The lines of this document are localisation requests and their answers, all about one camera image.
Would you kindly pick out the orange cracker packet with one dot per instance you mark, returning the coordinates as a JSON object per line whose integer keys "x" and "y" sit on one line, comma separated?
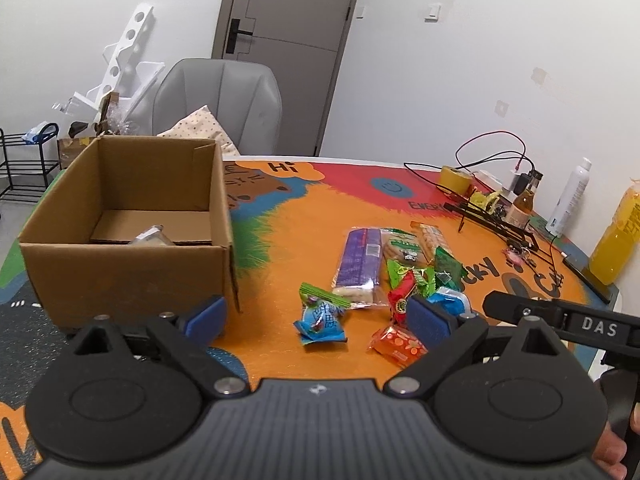
{"x": 432, "y": 237}

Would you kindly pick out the black phone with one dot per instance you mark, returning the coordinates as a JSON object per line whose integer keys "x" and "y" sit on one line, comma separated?
{"x": 587, "y": 277}

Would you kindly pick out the yellow toy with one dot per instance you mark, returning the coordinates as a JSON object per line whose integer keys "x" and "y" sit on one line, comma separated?
{"x": 487, "y": 201}

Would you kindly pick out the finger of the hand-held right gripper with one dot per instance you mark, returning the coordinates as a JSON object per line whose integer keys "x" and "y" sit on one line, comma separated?
{"x": 550, "y": 312}

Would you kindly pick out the grey chair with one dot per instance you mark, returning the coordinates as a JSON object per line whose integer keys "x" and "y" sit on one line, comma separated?
{"x": 225, "y": 95}

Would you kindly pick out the green white cracker packet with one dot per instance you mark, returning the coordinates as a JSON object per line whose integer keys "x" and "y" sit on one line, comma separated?
{"x": 402, "y": 247}

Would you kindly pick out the white holed rack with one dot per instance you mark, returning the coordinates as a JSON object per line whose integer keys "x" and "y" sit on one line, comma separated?
{"x": 125, "y": 45}

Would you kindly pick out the white light switch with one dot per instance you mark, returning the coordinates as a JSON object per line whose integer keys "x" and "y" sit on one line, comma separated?
{"x": 433, "y": 12}

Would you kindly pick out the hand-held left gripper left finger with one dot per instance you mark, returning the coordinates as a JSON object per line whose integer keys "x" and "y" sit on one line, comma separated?
{"x": 205, "y": 319}

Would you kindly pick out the brown cardboard box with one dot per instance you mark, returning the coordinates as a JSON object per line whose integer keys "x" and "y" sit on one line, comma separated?
{"x": 125, "y": 275}

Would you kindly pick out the dotted beige cushion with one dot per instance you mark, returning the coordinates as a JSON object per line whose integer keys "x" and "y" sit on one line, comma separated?
{"x": 200, "y": 127}

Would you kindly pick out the clear plastic packet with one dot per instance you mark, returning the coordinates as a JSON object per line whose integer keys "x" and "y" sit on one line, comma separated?
{"x": 150, "y": 237}

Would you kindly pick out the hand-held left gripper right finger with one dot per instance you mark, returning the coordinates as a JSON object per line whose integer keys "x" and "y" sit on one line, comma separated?
{"x": 427, "y": 324}

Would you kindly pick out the light green candy packet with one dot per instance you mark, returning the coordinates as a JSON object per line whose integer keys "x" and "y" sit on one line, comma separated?
{"x": 398, "y": 271}
{"x": 425, "y": 280}

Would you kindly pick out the black metal stand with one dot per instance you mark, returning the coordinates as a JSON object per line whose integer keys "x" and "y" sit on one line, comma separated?
{"x": 500, "y": 227}

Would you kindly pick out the person's right hand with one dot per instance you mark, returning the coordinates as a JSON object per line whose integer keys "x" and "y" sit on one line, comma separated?
{"x": 620, "y": 455}

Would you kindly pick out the orange flowered packet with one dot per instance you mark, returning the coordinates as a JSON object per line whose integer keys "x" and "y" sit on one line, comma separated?
{"x": 397, "y": 345}

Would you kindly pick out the white spray bottle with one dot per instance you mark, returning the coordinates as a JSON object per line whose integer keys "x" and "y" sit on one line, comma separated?
{"x": 567, "y": 200}

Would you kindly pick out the grey door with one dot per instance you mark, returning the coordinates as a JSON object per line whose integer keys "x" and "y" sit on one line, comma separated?
{"x": 295, "y": 60}

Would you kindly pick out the white charger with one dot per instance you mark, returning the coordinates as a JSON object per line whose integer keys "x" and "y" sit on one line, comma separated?
{"x": 516, "y": 180}

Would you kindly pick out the blue white snack packet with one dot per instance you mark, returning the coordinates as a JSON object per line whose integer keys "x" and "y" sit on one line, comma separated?
{"x": 452, "y": 301}

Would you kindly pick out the blue candy packet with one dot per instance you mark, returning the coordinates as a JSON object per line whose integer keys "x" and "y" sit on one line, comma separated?
{"x": 322, "y": 317}

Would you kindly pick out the purple snack packet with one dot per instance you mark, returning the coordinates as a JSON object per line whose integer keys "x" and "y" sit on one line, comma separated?
{"x": 357, "y": 255}

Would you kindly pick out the yellow juice bottle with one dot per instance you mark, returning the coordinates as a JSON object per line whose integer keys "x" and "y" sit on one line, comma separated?
{"x": 617, "y": 240}

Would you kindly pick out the red snack packet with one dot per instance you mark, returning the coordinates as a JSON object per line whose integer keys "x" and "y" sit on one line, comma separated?
{"x": 401, "y": 302}

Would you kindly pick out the dark green snack packet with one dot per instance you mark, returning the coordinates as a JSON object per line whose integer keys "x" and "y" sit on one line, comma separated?
{"x": 448, "y": 266}

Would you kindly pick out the brown glass bottle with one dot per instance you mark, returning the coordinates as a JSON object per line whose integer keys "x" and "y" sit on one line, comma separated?
{"x": 521, "y": 207}

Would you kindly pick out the yellow tape roll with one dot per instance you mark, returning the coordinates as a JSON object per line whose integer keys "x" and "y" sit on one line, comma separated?
{"x": 454, "y": 181}

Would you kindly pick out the colourful printed table mat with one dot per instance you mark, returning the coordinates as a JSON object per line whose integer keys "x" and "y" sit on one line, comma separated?
{"x": 310, "y": 210}

